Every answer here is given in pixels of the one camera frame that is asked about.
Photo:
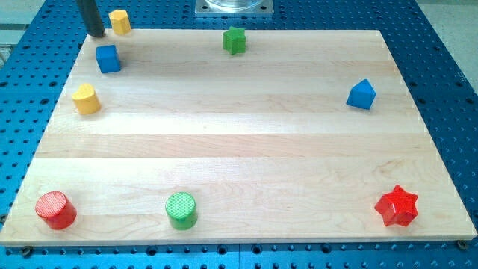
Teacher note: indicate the blue cube block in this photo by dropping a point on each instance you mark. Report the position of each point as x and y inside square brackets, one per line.
[108, 59]

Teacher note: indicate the light wooden board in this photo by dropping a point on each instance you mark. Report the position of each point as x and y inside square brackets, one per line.
[264, 142]

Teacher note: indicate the green star block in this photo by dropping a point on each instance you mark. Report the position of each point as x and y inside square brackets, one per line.
[234, 40]

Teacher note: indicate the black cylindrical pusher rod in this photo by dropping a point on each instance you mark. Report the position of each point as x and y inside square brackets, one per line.
[90, 14]

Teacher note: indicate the yellow heart block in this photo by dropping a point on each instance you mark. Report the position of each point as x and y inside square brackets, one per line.
[86, 100]

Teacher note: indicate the red cylinder block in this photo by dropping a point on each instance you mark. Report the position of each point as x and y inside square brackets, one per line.
[56, 210]

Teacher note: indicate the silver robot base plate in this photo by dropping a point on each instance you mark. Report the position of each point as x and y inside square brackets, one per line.
[234, 7]

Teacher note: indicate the green cylinder block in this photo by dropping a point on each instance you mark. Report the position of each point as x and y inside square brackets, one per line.
[181, 210]

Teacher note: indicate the red star block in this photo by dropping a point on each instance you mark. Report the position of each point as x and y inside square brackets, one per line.
[397, 207]

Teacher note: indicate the yellow hexagon block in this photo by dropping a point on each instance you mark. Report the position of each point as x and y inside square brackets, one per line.
[120, 22]

